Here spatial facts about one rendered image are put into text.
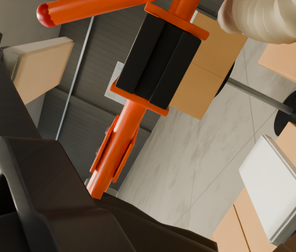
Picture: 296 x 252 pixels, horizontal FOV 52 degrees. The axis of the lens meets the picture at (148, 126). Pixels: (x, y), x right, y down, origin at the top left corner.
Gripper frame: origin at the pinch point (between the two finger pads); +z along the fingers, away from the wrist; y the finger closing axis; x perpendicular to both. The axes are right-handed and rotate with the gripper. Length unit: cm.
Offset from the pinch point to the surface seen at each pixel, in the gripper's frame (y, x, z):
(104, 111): -70, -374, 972
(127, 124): -1.3, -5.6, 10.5
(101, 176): -1.3, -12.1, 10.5
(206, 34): 1.4, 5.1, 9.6
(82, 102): -153, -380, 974
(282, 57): 12.9, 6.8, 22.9
